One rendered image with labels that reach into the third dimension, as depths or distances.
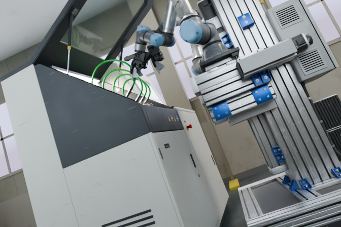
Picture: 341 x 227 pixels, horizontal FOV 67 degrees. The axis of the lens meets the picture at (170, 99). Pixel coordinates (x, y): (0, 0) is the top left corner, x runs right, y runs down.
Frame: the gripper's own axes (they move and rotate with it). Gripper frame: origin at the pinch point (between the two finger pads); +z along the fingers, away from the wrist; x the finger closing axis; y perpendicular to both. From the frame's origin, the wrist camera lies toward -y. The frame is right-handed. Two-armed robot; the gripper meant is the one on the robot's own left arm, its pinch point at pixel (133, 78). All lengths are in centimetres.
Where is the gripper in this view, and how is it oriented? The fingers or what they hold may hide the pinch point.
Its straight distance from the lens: 177.8
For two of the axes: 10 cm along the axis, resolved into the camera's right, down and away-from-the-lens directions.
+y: 8.7, 3.2, -3.9
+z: -1.8, 9.2, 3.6
